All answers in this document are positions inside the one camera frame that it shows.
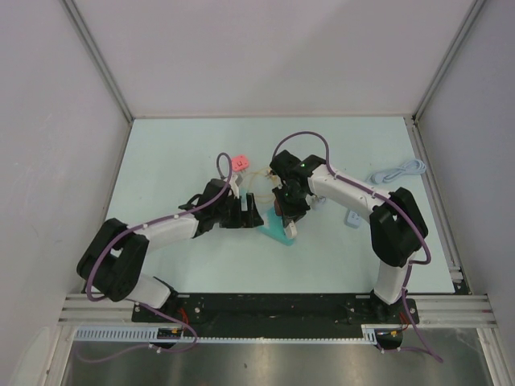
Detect yellow charging cable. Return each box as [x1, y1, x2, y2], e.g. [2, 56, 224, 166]
[241, 168, 278, 202]

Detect light blue rectangular power strip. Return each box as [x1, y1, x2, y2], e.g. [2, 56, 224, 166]
[344, 158, 427, 229]

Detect white slotted cable duct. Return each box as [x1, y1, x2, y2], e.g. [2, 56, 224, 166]
[74, 326, 403, 345]

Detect pink square plug adapter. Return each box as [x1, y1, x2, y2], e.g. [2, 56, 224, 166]
[231, 154, 250, 173]

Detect dark red cube socket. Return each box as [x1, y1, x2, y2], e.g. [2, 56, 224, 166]
[274, 200, 282, 216]

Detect white square plug adapter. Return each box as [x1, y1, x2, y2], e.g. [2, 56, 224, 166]
[284, 221, 298, 240]

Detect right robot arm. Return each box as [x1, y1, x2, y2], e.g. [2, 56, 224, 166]
[270, 150, 428, 322]

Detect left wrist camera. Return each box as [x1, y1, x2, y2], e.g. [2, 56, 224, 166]
[229, 174, 243, 198]

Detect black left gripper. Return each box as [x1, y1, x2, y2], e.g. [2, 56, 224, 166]
[213, 193, 262, 228]

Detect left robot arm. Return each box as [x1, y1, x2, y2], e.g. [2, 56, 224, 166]
[76, 179, 264, 322]

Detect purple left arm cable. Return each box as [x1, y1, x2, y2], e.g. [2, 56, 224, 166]
[75, 151, 237, 364]

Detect teal triangular power strip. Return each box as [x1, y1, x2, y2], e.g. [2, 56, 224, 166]
[257, 207, 295, 246]

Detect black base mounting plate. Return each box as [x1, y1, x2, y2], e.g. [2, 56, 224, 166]
[131, 293, 419, 336]

